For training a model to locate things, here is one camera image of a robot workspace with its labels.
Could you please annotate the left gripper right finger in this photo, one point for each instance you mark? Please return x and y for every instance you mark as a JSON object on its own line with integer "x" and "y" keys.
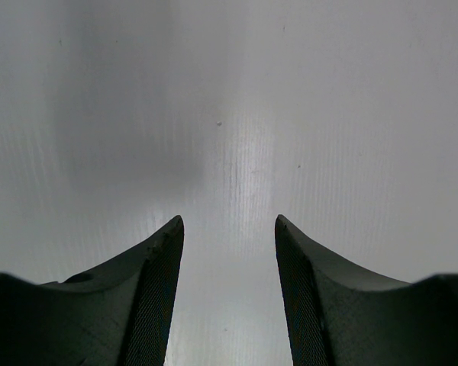
{"x": 339, "y": 313}

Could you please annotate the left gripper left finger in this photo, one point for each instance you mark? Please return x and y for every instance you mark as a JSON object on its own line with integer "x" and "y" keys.
{"x": 116, "y": 313}

